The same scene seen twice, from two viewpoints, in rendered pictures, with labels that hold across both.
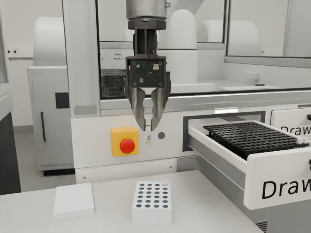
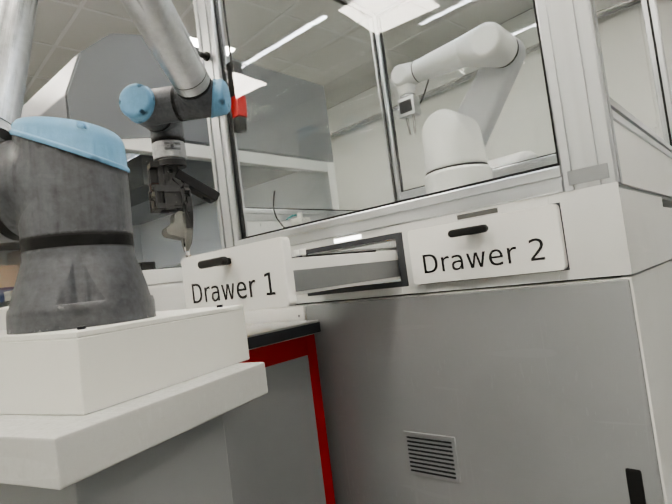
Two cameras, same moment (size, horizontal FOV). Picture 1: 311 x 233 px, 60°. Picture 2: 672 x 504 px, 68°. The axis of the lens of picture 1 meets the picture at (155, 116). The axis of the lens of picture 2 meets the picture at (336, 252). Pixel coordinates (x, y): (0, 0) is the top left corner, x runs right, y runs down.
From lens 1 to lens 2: 120 cm
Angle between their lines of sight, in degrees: 59
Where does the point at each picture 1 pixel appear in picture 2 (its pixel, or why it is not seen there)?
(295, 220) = (521, 463)
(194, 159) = (321, 308)
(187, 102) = (302, 232)
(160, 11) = (160, 153)
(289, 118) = (435, 239)
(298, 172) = (216, 275)
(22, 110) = not seen: hidden behind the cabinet
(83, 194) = not seen: hidden behind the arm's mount
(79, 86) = (225, 228)
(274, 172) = (197, 274)
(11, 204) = not seen: hidden behind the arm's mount
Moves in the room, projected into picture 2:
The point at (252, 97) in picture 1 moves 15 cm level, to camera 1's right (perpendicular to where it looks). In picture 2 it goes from (375, 214) to (423, 200)
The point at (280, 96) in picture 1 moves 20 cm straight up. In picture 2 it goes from (419, 206) to (405, 108)
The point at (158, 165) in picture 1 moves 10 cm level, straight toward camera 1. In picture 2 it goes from (287, 312) to (251, 318)
